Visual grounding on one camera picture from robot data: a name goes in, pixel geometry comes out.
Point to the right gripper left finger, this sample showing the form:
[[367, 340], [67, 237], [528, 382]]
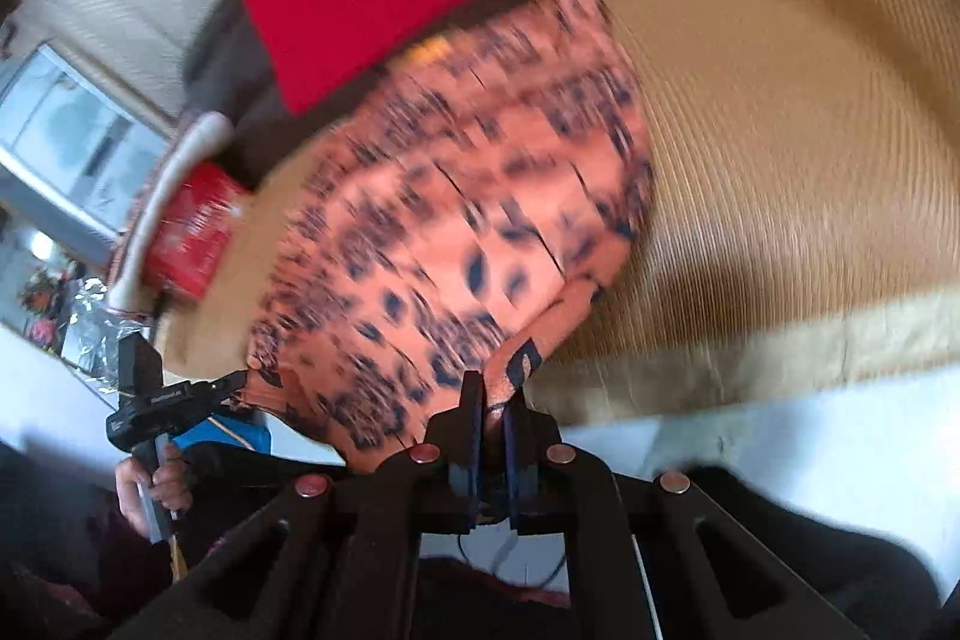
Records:
[[453, 502]]

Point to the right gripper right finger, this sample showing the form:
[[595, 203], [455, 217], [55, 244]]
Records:
[[528, 434]]

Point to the orange black floral garment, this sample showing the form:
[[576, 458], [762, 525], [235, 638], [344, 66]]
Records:
[[462, 220]]

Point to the person's left hand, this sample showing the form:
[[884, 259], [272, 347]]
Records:
[[169, 485]]

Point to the orange artificial flower bouquet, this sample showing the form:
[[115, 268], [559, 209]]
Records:
[[48, 296]]

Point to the red gift box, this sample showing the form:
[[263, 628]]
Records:
[[194, 232]]

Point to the white floral air conditioner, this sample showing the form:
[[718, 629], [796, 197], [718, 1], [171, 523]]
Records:
[[73, 159]]

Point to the folded maroon white quilt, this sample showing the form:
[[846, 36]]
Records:
[[205, 136]]

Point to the dark brown leather sofa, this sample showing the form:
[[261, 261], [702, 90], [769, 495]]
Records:
[[227, 69]]

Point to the woven bamboo seat mat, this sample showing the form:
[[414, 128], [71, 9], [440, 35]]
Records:
[[804, 162]]

